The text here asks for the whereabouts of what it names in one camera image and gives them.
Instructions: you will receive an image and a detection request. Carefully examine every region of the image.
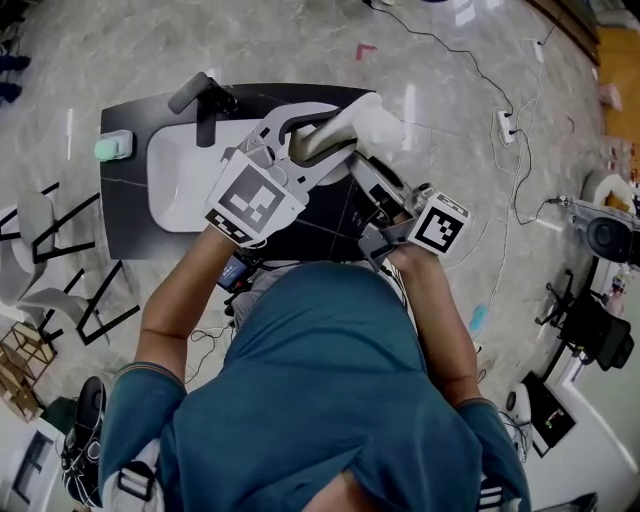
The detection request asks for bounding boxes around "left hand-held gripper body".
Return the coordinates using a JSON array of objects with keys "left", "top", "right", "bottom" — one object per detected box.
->
[{"left": 203, "top": 142, "right": 307, "bottom": 249}]

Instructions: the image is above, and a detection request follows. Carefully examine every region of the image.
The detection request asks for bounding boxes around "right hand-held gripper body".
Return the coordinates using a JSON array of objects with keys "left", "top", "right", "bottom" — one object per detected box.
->
[{"left": 357, "top": 182, "right": 471, "bottom": 274}]

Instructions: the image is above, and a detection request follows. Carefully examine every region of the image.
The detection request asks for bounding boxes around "white towel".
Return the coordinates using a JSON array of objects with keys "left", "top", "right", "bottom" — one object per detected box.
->
[{"left": 288, "top": 92, "right": 407, "bottom": 161}]

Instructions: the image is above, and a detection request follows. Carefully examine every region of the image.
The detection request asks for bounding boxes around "pale green soap dish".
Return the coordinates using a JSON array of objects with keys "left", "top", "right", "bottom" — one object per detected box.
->
[{"left": 93, "top": 128, "right": 135, "bottom": 164}]

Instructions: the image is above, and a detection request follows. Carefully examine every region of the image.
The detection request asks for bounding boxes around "person's left forearm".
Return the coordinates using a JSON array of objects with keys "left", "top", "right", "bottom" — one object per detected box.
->
[{"left": 133, "top": 224, "right": 246, "bottom": 371}]

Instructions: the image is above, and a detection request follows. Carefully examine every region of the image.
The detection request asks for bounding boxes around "person's right forearm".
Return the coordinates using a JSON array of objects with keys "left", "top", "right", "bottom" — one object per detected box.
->
[{"left": 389, "top": 247, "right": 480, "bottom": 409}]

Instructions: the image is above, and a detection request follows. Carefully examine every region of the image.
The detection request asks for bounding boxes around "light green object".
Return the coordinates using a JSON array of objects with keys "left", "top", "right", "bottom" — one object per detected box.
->
[{"left": 93, "top": 137, "right": 125, "bottom": 163}]

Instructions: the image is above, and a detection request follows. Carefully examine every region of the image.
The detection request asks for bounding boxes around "white sink basin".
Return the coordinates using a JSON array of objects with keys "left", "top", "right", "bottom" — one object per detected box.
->
[{"left": 146, "top": 117, "right": 351, "bottom": 234}]

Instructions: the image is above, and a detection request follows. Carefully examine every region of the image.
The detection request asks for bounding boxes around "black waist-mounted device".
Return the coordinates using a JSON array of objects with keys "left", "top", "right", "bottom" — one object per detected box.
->
[{"left": 216, "top": 248, "right": 264, "bottom": 314}]

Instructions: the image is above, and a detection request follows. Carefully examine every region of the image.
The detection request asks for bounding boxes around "black faucet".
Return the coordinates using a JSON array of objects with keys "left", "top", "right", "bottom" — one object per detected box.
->
[{"left": 167, "top": 71, "right": 239, "bottom": 148}]

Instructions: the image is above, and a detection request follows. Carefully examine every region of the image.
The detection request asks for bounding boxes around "blue cloth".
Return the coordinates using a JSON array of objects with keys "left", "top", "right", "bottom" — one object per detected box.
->
[{"left": 468, "top": 303, "right": 491, "bottom": 334}]

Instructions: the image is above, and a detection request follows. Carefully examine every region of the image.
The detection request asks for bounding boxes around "person's left leg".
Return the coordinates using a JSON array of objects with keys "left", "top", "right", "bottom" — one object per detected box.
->
[{"left": 232, "top": 269, "right": 301, "bottom": 331}]

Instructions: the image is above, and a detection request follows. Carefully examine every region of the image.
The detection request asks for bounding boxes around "white power strip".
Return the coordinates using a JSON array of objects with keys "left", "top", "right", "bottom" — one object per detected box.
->
[
  {"left": 496, "top": 108, "right": 519, "bottom": 147},
  {"left": 519, "top": 37, "right": 546, "bottom": 64}
]

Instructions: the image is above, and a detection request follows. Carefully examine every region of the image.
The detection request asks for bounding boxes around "dark wooden vanity cabinet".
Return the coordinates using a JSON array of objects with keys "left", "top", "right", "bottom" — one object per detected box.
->
[{"left": 99, "top": 82, "right": 379, "bottom": 264}]

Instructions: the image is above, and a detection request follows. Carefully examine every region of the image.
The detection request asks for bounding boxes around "white round pet bed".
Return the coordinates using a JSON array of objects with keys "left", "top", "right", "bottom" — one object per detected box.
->
[{"left": 582, "top": 169, "right": 636, "bottom": 211}]

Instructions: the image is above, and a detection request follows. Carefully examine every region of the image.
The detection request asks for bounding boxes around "black bowl-shaped shell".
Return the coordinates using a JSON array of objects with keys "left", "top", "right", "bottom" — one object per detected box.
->
[
  {"left": 74, "top": 377, "right": 108, "bottom": 434},
  {"left": 584, "top": 214, "right": 640, "bottom": 262}
]

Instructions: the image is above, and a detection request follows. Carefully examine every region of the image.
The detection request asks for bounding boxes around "black office chair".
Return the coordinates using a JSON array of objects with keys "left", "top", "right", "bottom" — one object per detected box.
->
[{"left": 534, "top": 268, "right": 635, "bottom": 372}]

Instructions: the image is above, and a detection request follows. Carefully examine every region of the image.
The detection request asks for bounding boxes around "person's blue shirt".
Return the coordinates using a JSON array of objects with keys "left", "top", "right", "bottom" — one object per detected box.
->
[{"left": 98, "top": 262, "right": 532, "bottom": 512}]

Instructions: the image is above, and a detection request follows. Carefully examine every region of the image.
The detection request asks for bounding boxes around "small pink box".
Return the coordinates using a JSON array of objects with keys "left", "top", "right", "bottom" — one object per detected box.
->
[{"left": 598, "top": 83, "right": 624, "bottom": 109}]

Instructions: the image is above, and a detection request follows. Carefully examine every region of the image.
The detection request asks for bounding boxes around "black low table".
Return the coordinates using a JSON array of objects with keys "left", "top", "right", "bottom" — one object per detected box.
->
[{"left": 519, "top": 372, "right": 579, "bottom": 459}]

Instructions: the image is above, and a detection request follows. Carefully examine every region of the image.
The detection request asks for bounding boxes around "dark wooden platform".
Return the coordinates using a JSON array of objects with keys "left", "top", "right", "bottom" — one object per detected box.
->
[{"left": 524, "top": 0, "right": 601, "bottom": 66}]

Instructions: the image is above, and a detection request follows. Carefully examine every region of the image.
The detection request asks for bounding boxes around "brown cardboard boxes pile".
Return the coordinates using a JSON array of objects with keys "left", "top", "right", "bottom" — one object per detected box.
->
[{"left": 594, "top": 24, "right": 640, "bottom": 141}]

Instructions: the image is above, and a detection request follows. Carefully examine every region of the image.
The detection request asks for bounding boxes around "long white cable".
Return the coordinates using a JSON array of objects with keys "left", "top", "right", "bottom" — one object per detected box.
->
[
  {"left": 444, "top": 214, "right": 511, "bottom": 274},
  {"left": 479, "top": 37, "right": 544, "bottom": 311}
]

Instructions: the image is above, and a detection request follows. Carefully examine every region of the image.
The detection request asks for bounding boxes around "long black cable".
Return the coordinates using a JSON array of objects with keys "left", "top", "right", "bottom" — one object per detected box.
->
[
  {"left": 510, "top": 128, "right": 564, "bottom": 226},
  {"left": 362, "top": 0, "right": 515, "bottom": 117}
]

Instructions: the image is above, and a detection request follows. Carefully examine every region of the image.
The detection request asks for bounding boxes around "brown frame side table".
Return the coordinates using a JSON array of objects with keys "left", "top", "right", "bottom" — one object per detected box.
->
[{"left": 0, "top": 322, "right": 57, "bottom": 421}]

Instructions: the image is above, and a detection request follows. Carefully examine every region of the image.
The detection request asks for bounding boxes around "person's left shoulder strap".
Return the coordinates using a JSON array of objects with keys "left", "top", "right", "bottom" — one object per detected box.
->
[{"left": 107, "top": 442, "right": 164, "bottom": 512}]

